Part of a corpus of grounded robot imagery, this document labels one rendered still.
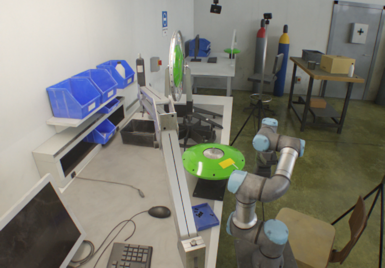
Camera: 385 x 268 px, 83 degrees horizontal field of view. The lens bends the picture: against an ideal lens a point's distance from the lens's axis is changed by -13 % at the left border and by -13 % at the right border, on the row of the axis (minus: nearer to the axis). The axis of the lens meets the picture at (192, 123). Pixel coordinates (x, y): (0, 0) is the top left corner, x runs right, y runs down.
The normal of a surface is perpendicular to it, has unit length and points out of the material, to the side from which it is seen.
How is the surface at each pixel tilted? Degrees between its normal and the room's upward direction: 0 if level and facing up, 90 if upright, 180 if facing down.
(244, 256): 0
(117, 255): 6
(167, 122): 90
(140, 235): 0
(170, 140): 53
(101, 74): 88
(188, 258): 90
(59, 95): 92
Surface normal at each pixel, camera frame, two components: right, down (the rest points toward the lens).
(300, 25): -0.18, 0.42
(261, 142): -0.56, 0.35
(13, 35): 0.98, 0.07
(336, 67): 0.11, 0.43
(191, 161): -0.33, -0.77
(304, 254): 0.00, -0.90
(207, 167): -0.10, -0.70
